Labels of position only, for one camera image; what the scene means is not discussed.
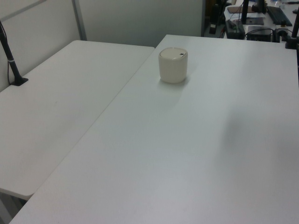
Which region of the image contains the cream trash bin lid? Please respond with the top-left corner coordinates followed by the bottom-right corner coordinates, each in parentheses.
top-left (159, 47), bottom-right (188, 60)

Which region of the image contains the cream plastic trash bin body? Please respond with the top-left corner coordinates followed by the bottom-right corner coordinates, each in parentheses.
top-left (158, 51), bottom-right (189, 84)

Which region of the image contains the tall black device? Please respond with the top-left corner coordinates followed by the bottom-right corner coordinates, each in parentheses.
top-left (209, 3), bottom-right (221, 35)

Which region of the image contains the black power supply box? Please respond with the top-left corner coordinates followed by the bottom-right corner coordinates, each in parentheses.
top-left (225, 20), bottom-right (246, 40)

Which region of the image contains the brown tablet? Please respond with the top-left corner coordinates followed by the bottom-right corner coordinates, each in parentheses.
top-left (227, 6), bottom-right (245, 14)

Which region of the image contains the black electronics box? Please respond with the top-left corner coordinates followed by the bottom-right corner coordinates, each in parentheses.
top-left (246, 25), bottom-right (274, 42)

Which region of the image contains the black monitor pole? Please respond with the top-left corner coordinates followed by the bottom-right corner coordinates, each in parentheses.
top-left (242, 0), bottom-right (249, 25)

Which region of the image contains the black pole stand with base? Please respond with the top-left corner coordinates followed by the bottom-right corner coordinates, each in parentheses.
top-left (0, 20), bottom-right (29, 87)

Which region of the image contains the black keyboard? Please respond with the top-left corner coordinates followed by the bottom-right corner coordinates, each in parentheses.
top-left (266, 6), bottom-right (293, 27)

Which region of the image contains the grey metal partition post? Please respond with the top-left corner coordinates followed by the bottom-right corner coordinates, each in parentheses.
top-left (71, 0), bottom-right (87, 42)

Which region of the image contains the black clamp camera stand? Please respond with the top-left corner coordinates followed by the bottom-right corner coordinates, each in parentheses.
top-left (273, 7), bottom-right (299, 50)

